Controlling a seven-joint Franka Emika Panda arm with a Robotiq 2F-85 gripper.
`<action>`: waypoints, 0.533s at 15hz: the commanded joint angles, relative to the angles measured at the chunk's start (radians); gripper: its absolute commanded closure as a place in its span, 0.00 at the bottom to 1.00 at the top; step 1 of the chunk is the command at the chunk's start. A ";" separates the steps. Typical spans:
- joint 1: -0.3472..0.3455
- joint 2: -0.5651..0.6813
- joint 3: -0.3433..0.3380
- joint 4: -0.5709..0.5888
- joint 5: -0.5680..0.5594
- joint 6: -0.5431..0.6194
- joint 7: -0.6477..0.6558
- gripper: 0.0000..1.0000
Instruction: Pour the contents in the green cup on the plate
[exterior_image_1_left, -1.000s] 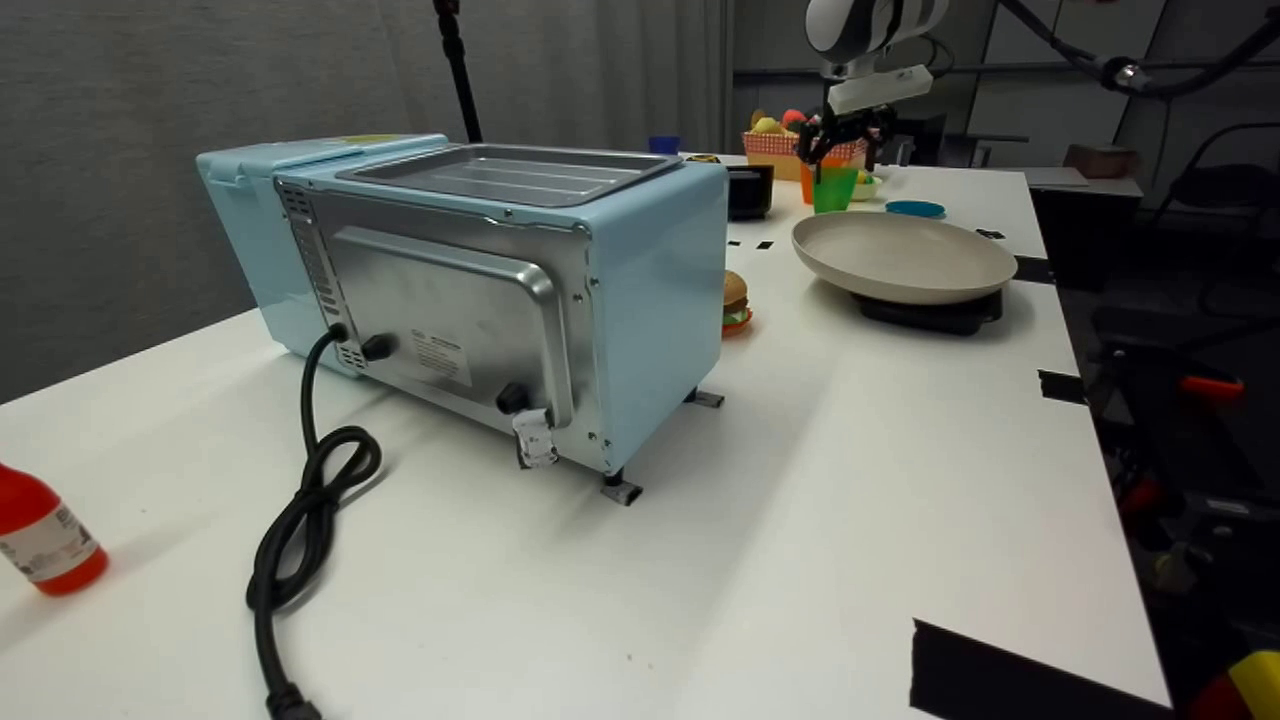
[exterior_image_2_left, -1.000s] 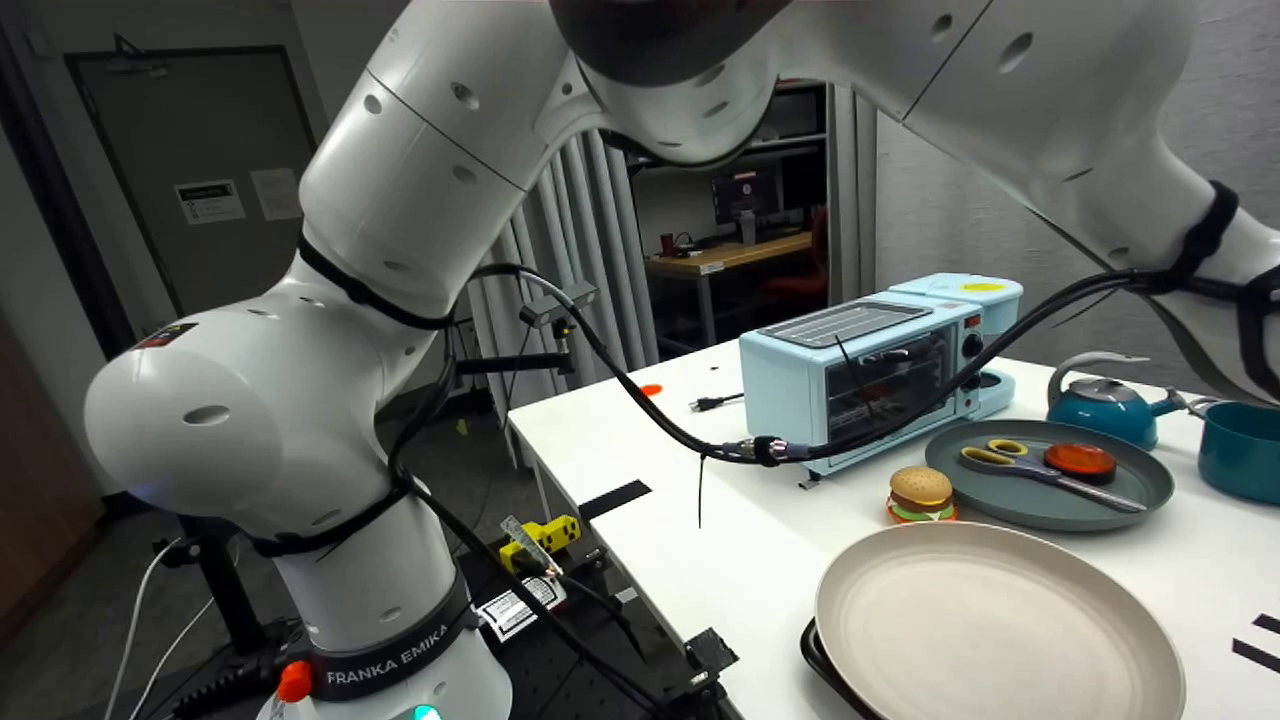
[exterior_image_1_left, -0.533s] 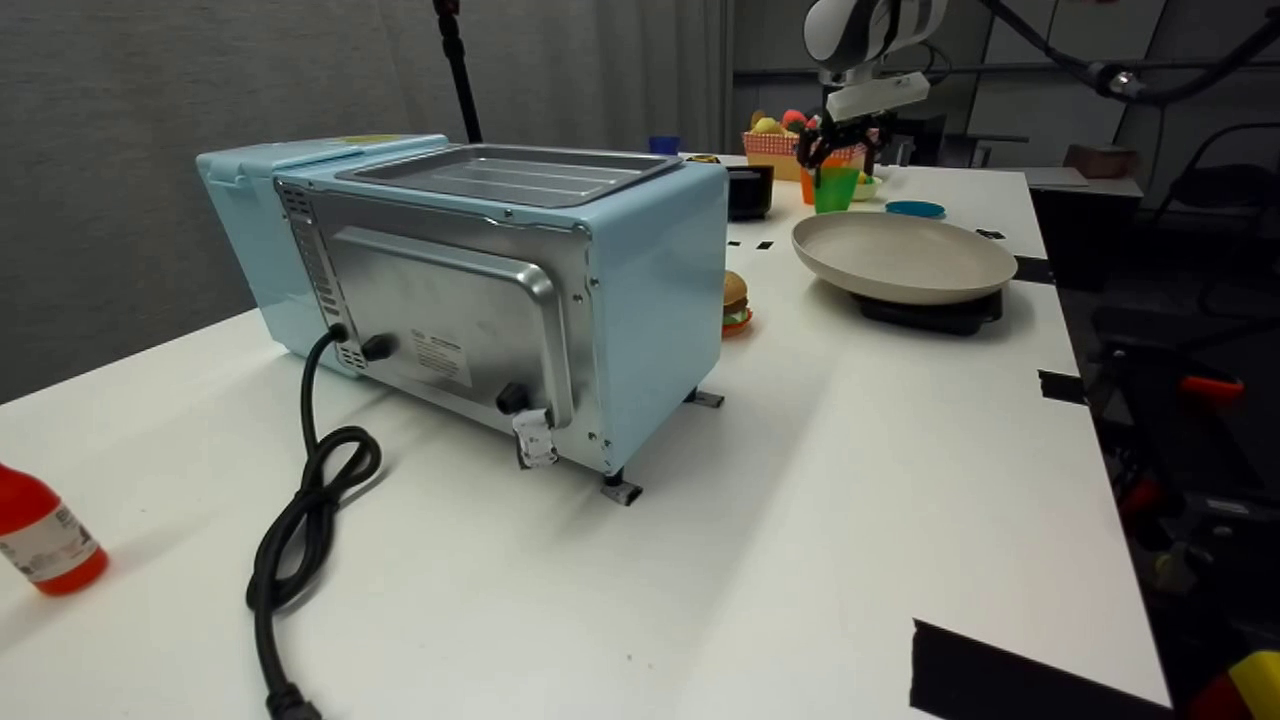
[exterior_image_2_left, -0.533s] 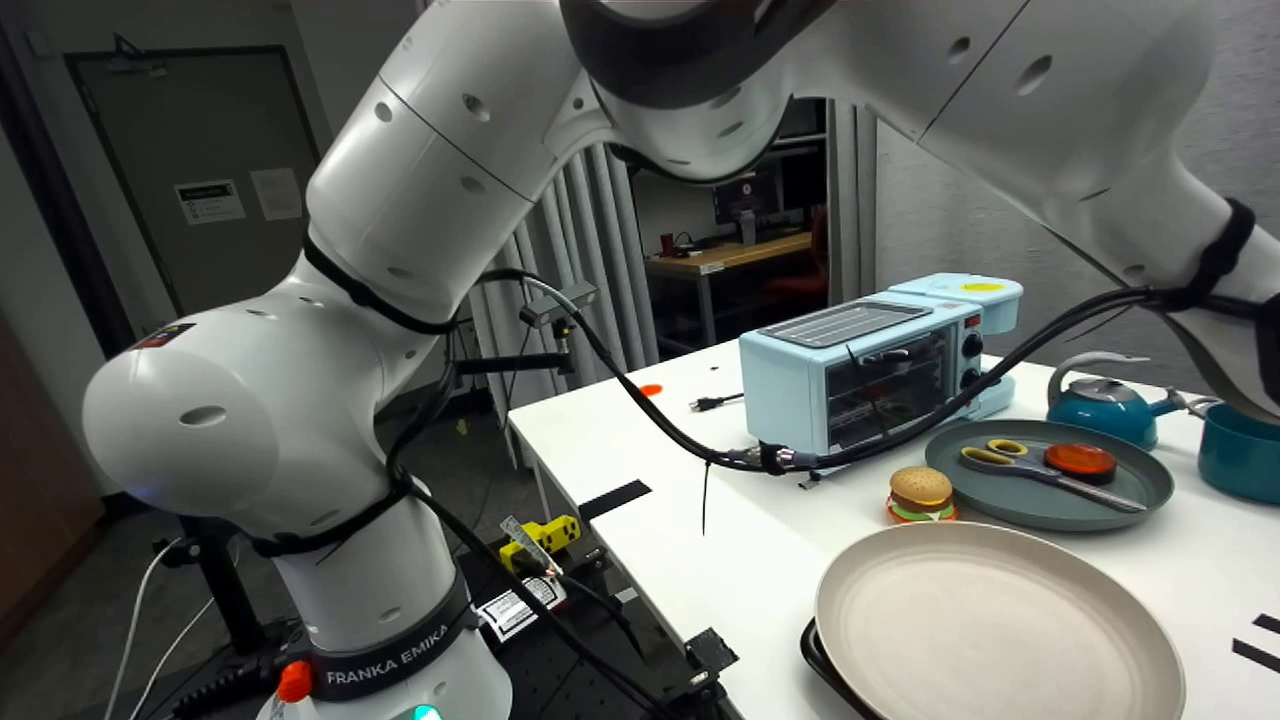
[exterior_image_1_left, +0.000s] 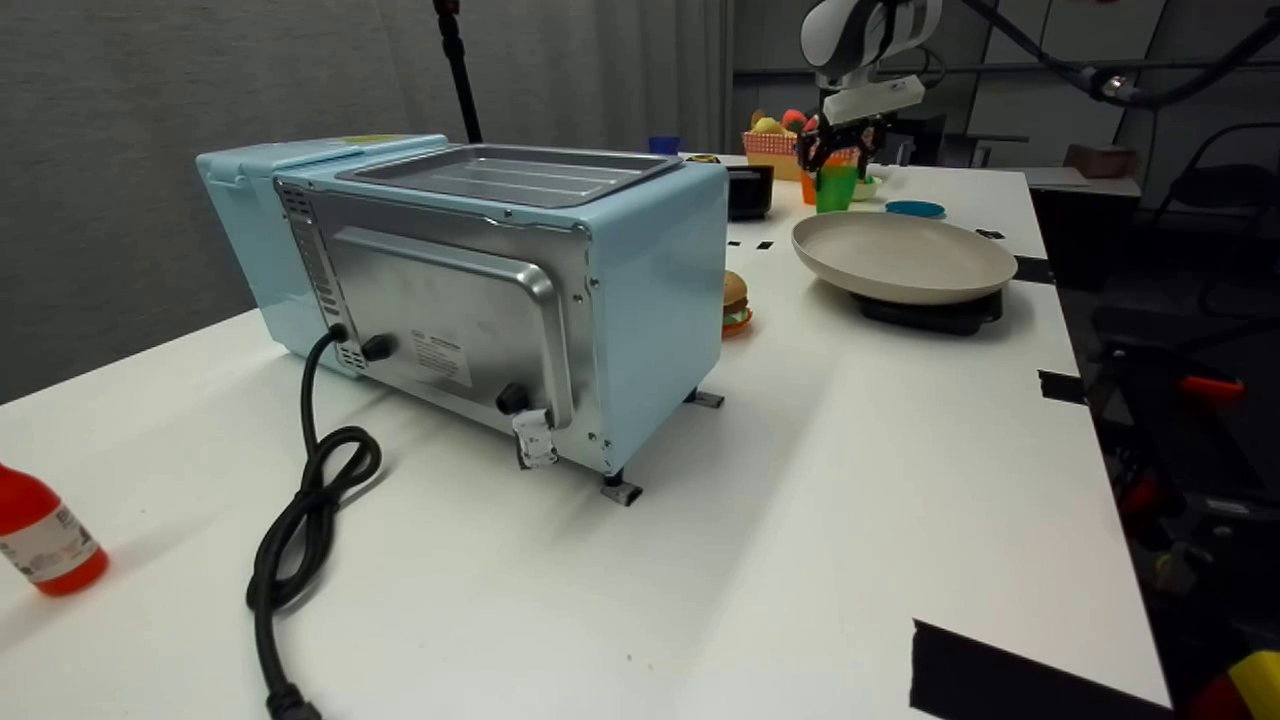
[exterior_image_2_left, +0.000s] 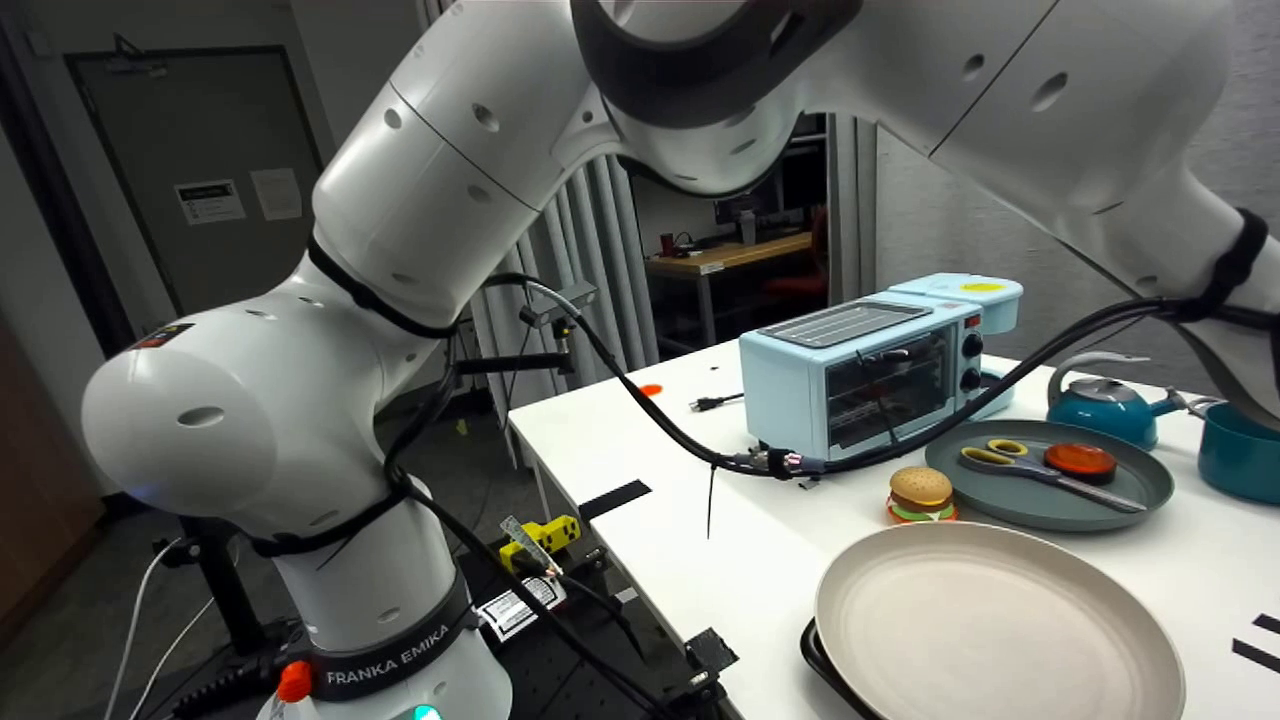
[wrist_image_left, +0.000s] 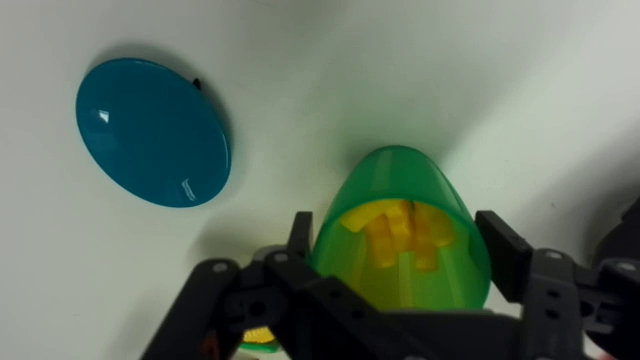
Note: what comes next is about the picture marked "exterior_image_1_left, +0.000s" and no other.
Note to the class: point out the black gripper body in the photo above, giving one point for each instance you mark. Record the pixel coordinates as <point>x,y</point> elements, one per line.
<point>857,129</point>

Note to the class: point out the small brown box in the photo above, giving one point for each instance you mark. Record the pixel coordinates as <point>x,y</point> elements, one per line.
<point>1103,160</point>

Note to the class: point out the black scale base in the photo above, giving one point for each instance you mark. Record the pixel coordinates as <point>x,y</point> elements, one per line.
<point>935,319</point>

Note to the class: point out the black office chair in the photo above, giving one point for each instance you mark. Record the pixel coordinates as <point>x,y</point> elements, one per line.
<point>1227,202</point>

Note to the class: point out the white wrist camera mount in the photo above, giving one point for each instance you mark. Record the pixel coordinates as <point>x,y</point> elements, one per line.
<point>875,98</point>

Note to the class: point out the yellow and red object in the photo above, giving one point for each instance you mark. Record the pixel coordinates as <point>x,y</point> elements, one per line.
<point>1244,684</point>

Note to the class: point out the red bottle white label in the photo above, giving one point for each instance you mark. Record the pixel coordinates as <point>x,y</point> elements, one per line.
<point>44,541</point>

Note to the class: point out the green plastic cup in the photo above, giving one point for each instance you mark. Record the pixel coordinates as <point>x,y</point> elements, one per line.
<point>837,194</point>

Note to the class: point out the orange plastic cup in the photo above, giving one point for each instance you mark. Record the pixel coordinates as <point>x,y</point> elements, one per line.
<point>840,160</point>

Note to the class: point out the toy burger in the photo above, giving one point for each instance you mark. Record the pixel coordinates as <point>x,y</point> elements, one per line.
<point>739,304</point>

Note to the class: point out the small black box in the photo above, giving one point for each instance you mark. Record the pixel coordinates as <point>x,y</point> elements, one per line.
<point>748,194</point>

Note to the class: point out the black tripod pole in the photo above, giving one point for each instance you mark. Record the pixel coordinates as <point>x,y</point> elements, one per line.
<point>456,65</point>

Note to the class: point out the black tape strip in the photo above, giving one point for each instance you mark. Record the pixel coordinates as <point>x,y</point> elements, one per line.
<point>1035,270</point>
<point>1061,384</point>

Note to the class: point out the red toy fruit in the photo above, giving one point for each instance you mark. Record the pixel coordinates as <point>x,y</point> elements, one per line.
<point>797,123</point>

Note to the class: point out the beige round plate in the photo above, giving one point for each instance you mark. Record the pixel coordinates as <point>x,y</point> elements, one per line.
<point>900,254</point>

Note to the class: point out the yellow toy fruit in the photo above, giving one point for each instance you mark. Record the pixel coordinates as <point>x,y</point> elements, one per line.
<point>767,124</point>

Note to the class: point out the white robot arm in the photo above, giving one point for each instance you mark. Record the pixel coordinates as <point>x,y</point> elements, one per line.
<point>832,31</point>

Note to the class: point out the light blue toaster oven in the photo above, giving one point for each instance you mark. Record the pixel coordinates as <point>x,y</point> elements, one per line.
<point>652,304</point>

